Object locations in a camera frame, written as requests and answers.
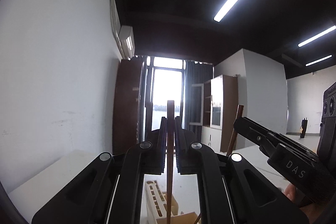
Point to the white and brown cabinet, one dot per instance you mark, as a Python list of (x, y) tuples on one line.
[(220, 103)]

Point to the dark brown tall cabinet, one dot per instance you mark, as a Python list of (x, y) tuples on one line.
[(125, 128)]

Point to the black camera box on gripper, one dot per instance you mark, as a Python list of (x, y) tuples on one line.
[(327, 127)]

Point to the cream slotted utensil holder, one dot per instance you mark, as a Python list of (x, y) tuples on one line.
[(156, 206)]

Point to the person's right hand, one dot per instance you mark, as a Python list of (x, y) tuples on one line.
[(316, 213)]

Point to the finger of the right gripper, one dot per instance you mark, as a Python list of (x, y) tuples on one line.
[(268, 140)]

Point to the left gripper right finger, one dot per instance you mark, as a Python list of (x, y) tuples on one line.
[(231, 191)]

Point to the white wall air conditioner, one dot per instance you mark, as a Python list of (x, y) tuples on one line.
[(126, 37)]

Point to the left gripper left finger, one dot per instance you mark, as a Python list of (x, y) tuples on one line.
[(109, 189)]

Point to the bright glass balcony door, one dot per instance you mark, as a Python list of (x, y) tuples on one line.
[(165, 82)]

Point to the dark blue curtain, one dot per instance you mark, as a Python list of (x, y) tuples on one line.
[(196, 74)]

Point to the small black device on table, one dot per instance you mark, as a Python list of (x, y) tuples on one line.
[(303, 128)]

